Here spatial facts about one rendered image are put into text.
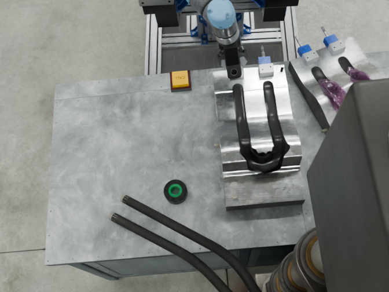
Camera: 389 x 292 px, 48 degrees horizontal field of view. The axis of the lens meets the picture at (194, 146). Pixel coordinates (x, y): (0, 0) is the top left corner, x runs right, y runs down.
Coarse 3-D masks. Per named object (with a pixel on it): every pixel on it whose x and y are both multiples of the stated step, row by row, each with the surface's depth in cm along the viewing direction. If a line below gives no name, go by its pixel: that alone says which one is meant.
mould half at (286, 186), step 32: (224, 96) 157; (256, 96) 156; (288, 96) 155; (224, 128) 151; (256, 128) 150; (288, 128) 148; (224, 160) 143; (288, 160) 144; (256, 192) 146; (288, 192) 145
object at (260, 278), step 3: (258, 273) 143; (261, 273) 143; (264, 273) 143; (267, 273) 143; (270, 273) 143; (255, 276) 145; (258, 276) 143; (261, 276) 143; (264, 276) 142; (267, 276) 142; (255, 279) 146; (258, 279) 142; (261, 279) 142; (264, 279) 142; (258, 282) 142; (261, 282) 142; (258, 285) 142; (261, 285) 142; (261, 288) 141
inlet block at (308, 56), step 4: (296, 36) 167; (296, 40) 167; (300, 44) 166; (308, 44) 165; (300, 48) 164; (304, 48) 164; (308, 48) 164; (300, 52) 164; (304, 52) 163; (308, 52) 162; (312, 52) 162; (316, 52) 162; (304, 56) 161; (308, 56) 161; (312, 56) 161; (316, 56) 161; (304, 60) 162; (308, 60) 160; (312, 60) 161; (316, 60) 162; (308, 64) 163
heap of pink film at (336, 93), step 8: (352, 72) 157; (360, 72) 156; (320, 80) 159; (328, 80) 156; (352, 80) 154; (360, 80) 152; (328, 88) 153; (336, 88) 152; (328, 96) 153; (336, 96) 150; (344, 96) 151; (336, 104) 150; (336, 112) 151
